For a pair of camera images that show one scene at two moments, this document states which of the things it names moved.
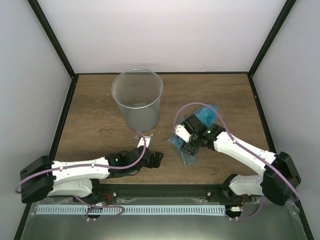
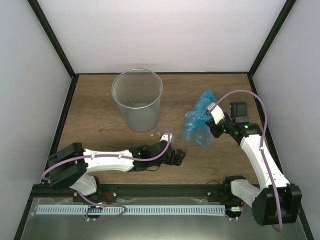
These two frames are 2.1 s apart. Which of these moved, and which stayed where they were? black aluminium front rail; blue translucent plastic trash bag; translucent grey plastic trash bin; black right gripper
Moved: black right gripper; blue translucent plastic trash bag
Stayed: translucent grey plastic trash bin; black aluminium front rail
